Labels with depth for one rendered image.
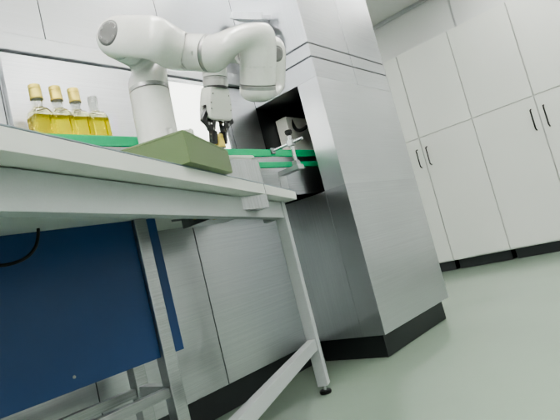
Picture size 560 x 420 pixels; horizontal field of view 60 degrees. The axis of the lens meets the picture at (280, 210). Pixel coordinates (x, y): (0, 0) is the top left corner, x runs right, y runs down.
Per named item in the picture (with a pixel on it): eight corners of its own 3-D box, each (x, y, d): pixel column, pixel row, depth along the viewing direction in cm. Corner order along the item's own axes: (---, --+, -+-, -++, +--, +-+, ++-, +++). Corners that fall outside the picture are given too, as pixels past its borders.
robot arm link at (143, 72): (179, 92, 121) (167, 33, 124) (145, 77, 109) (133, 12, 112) (148, 105, 125) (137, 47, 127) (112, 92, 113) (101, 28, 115)
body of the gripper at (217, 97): (218, 87, 157) (220, 122, 158) (194, 84, 149) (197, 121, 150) (235, 84, 152) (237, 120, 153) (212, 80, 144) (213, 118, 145)
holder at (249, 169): (207, 205, 169) (202, 183, 170) (263, 182, 152) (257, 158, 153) (167, 209, 156) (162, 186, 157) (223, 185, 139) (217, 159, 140)
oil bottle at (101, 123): (112, 179, 154) (98, 115, 156) (122, 174, 151) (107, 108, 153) (96, 180, 150) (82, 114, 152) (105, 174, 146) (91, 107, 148)
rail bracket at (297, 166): (285, 189, 206) (272, 139, 209) (316, 178, 196) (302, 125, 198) (277, 190, 203) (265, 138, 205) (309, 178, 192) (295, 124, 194)
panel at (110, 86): (232, 160, 215) (213, 87, 218) (236, 157, 213) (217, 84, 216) (17, 162, 146) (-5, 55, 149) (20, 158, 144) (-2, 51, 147)
